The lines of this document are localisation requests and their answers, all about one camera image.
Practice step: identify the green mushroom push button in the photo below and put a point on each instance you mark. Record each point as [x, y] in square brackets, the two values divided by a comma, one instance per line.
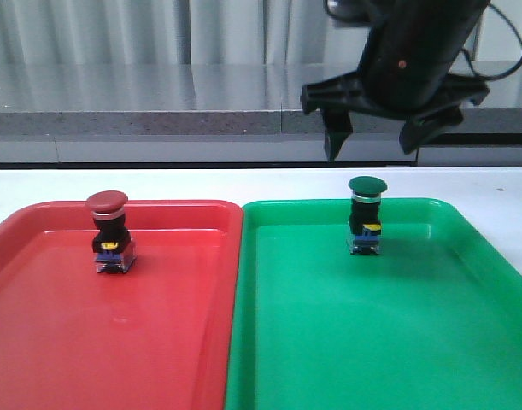
[365, 227]

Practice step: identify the red mushroom push button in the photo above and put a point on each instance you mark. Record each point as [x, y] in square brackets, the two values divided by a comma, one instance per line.
[113, 246]

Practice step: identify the grey stone counter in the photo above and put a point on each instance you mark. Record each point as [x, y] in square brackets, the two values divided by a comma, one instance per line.
[112, 115]

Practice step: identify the grey pleated curtain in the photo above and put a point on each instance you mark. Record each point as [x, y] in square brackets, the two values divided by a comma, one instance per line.
[174, 32]

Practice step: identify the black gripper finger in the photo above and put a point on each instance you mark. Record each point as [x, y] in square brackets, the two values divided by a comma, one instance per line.
[417, 132]
[338, 127]

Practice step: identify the green plastic tray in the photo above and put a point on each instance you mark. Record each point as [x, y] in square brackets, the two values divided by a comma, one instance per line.
[432, 322]

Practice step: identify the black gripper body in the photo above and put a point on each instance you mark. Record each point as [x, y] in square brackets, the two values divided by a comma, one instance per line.
[404, 68]

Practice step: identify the red plastic tray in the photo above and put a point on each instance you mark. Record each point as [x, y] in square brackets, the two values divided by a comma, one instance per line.
[156, 337]

